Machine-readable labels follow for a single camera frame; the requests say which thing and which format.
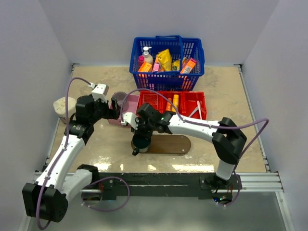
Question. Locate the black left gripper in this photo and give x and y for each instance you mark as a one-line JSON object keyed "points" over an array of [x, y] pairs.
{"points": [[110, 113]]}

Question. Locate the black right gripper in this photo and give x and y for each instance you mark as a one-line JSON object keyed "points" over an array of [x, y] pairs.
{"points": [[138, 121]]}

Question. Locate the translucent purple mug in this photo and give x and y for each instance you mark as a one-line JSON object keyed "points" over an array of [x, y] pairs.
{"points": [[119, 97]]}

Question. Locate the clear acrylic toothbrush holder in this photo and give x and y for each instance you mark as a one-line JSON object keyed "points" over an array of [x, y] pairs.
{"points": [[150, 98]]}

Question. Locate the dark green mug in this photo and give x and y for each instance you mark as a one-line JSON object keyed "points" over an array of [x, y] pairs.
{"points": [[140, 144]]}

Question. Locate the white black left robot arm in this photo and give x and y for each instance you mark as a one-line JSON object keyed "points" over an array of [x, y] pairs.
{"points": [[48, 197]]}

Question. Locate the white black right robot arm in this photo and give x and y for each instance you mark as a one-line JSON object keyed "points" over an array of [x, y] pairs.
{"points": [[228, 140]]}

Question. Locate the brown wooden oval tray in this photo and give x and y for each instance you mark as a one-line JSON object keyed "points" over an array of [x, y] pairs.
{"points": [[169, 144]]}

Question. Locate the light blue toothbrush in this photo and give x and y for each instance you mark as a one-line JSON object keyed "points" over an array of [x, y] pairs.
{"points": [[196, 109]]}

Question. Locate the pink drawer box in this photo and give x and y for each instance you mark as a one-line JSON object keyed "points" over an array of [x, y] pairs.
{"points": [[129, 106]]}

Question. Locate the red three-compartment bin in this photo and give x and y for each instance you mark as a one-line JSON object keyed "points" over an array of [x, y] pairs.
{"points": [[187, 102]]}

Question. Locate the orange carton left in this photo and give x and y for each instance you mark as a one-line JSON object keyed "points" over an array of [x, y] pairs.
{"points": [[145, 67]]}

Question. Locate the pink small box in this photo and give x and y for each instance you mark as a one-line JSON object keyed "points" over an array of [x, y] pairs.
{"points": [[156, 67]]}

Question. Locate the cream tissue roll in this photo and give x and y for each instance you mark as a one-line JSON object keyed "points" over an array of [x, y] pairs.
{"points": [[59, 107]]}

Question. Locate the yellow green packet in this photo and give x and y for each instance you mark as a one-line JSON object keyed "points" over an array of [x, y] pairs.
{"points": [[177, 64]]}

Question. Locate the white pump lotion bottle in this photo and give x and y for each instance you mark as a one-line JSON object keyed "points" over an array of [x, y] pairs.
{"points": [[146, 54]]}

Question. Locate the yellow snack bag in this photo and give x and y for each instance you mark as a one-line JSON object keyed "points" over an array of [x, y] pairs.
{"points": [[165, 59]]}

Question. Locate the orange box in basket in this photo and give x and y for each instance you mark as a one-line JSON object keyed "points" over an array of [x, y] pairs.
{"points": [[188, 65]]}

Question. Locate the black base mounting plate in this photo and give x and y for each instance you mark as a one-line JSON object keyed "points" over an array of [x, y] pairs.
{"points": [[200, 185]]}

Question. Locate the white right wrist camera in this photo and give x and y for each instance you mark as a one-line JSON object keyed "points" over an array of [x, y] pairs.
{"points": [[129, 118]]}

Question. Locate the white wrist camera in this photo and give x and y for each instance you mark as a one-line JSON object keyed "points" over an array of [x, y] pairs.
{"points": [[129, 118], [99, 92]]}

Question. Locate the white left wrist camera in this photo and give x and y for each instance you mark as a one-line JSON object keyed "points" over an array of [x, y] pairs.
{"points": [[99, 92]]}

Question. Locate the aluminium frame rail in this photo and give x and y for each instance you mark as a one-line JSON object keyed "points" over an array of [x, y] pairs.
{"points": [[261, 182]]}

